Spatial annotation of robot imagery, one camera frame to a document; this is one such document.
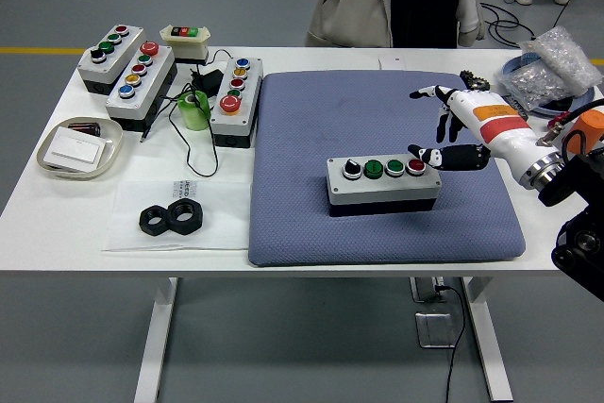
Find blue round plate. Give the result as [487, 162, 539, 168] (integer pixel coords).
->
[500, 54, 596, 116]

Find beige shallow tray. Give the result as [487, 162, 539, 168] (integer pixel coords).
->
[36, 116, 125, 181]

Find dark red small item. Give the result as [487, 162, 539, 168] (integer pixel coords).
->
[67, 122, 103, 138]

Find orange cylinder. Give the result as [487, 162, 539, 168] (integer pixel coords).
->
[562, 109, 604, 152]

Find black small box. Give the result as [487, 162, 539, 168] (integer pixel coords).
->
[507, 98, 529, 124]

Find black adapter cord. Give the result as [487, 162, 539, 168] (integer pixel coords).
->
[140, 47, 233, 177]

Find black power cable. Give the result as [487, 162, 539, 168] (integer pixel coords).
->
[434, 283, 467, 403]

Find green tape roll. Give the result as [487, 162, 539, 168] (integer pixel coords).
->
[177, 90, 211, 131]

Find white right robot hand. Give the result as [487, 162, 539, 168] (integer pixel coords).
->
[407, 84, 559, 182]

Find black metal gears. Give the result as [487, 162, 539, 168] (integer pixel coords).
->
[459, 68, 490, 92]

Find black power adapter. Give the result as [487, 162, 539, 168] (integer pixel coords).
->
[190, 67, 224, 96]

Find grey five-button control box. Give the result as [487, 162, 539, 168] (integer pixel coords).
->
[104, 41, 179, 134]
[209, 56, 264, 149]

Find white small card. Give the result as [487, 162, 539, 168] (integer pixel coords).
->
[377, 54, 408, 71]

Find black hex nut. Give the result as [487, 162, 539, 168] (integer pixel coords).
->
[138, 204, 172, 236]
[168, 198, 205, 234]

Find white switch plate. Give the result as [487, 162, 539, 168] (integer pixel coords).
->
[45, 131, 106, 164]

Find grey under-table control box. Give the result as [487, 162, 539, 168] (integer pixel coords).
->
[409, 277, 448, 304]

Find black floor cables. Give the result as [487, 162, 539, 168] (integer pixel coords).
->
[478, 0, 604, 50]

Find cream three-button switch box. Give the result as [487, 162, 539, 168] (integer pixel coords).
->
[159, 24, 212, 65]

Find blue-grey textured mat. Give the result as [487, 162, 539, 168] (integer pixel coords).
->
[247, 70, 528, 268]

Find white table leg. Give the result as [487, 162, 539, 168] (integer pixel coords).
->
[133, 277, 180, 403]
[460, 277, 514, 402]

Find red small part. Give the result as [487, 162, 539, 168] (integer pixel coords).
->
[546, 110, 573, 129]

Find clear bubble wrap bag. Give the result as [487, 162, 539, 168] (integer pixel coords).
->
[519, 25, 604, 95]

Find clear printed plastic bag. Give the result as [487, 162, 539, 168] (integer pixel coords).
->
[102, 179, 252, 253]

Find grey four-button control box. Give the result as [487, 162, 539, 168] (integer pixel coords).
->
[76, 24, 145, 96]
[325, 153, 444, 219]

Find metal floor socket plate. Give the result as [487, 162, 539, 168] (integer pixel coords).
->
[414, 311, 458, 350]

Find bag of silver parts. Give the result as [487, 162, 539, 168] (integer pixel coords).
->
[495, 62, 575, 111]

